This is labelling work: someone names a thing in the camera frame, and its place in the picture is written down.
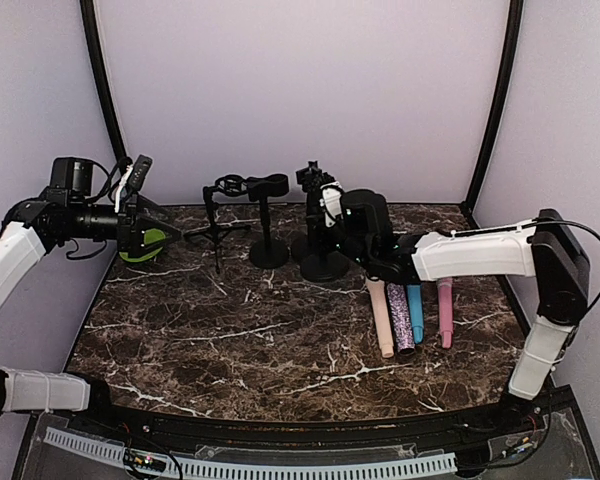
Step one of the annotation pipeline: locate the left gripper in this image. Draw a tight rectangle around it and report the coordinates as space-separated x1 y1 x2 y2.
69 193 181 258

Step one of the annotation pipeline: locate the black round-base stand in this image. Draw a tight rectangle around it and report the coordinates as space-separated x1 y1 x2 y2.
246 173 289 269
291 234 310 263
296 160 349 283

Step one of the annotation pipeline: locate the beige microphone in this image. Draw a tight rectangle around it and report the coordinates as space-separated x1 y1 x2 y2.
365 277 394 358

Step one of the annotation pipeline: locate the blue microphone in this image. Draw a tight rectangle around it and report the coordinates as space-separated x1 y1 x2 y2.
406 285 424 344

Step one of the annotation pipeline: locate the black tripod mic stand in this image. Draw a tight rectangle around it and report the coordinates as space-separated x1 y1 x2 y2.
184 173 254 274

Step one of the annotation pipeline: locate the pink microphone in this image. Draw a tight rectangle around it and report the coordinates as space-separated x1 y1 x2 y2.
437 277 454 349

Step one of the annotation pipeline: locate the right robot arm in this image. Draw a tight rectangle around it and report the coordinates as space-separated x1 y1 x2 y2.
305 183 597 434

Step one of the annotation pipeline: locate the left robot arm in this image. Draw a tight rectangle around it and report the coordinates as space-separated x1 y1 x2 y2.
0 155 181 436

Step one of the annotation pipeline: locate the green plate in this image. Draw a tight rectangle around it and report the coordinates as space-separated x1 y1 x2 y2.
118 228 166 263

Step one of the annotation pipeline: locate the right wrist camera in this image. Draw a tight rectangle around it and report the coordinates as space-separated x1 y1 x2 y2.
319 181 344 228

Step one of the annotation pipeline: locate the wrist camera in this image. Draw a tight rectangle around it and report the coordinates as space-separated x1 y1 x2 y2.
113 155 153 213
319 181 344 228

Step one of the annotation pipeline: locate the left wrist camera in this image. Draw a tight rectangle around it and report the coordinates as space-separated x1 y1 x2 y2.
113 155 153 213

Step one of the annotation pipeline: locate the black frame post left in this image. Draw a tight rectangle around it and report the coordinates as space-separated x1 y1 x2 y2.
79 0 128 171

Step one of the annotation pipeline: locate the black frame post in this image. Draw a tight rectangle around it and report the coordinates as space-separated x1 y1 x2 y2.
460 0 524 218
79 0 128 171

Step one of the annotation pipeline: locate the white cable duct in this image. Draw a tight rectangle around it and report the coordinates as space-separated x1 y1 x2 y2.
43 427 457 479

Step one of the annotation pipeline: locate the black frame post right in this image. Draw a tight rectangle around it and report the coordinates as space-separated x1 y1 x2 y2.
460 0 524 218

